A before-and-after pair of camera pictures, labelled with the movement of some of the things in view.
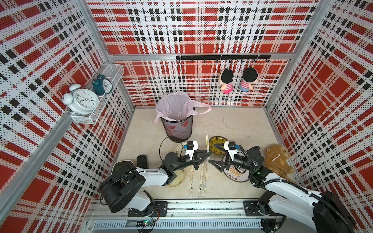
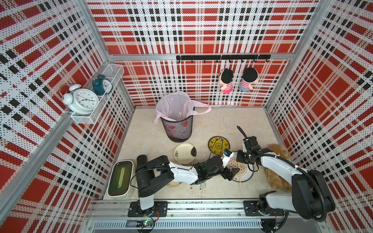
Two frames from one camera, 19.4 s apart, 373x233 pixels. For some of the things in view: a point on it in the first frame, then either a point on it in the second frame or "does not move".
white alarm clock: (80, 101) does not move
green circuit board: (147, 223) does not move
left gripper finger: (199, 157) → (228, 174)
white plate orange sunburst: (234, 174) does not move
